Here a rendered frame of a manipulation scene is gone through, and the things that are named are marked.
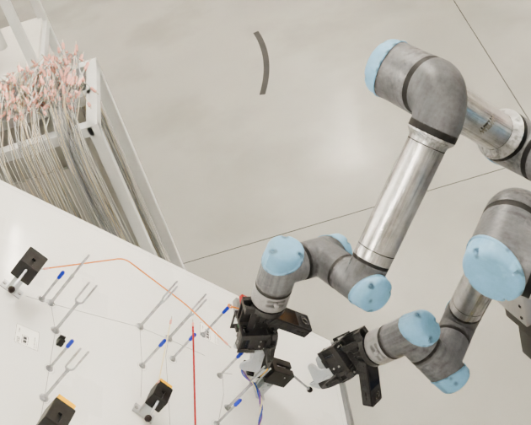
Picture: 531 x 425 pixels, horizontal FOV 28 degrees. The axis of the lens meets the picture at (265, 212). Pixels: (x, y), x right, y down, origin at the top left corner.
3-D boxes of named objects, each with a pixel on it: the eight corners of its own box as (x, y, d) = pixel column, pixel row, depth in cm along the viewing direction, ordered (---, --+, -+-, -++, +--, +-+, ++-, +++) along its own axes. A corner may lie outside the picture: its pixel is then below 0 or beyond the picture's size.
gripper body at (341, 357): (331, 338, 232) (370, 320, 224) (352, 371, 232) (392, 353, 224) (313, 355, 226) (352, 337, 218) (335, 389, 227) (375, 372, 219)
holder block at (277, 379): (283, 388, 230) (294, 377, 228) (263, 382, 226) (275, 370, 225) (279, 373, 233) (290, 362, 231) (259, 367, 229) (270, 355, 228)
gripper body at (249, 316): (228, 328, 221) (240, 287, 213) (267, 327, 224) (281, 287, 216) (236, 356, 216) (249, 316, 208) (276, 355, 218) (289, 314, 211)
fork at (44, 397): (49, 395, 191) (89, 347, 184) (48, 403, 189) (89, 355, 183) (39, 392, 190) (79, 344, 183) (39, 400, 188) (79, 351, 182)
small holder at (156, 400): (123, 428, 197) (144, 406, 194) (136, 400, 205) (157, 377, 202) (142, 443, 197) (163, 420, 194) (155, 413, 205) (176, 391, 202)
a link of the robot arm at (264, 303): (286, 272, 213) (296, 302, 208) (281, 288, 216) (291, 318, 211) (250, 272, 211) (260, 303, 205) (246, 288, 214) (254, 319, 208)
